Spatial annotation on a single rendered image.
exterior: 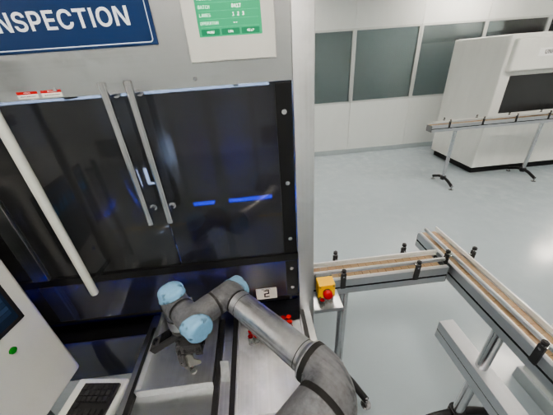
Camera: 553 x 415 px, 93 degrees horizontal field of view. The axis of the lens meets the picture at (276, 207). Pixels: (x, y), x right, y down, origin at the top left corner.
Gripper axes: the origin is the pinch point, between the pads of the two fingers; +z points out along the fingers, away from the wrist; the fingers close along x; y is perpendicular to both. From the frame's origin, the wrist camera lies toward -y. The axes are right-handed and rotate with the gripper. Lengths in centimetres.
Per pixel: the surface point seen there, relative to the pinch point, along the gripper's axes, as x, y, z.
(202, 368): 0.8, 3.3, 5.7
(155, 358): 7.1, -15.5, 5.7
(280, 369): -3.2, 31.8, 5.7
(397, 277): 31, 92, 2
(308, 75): 18, 47, -87
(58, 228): 12, -29, -52
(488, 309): 8, 119, 3
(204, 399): -9.6, 5.7, 6.2
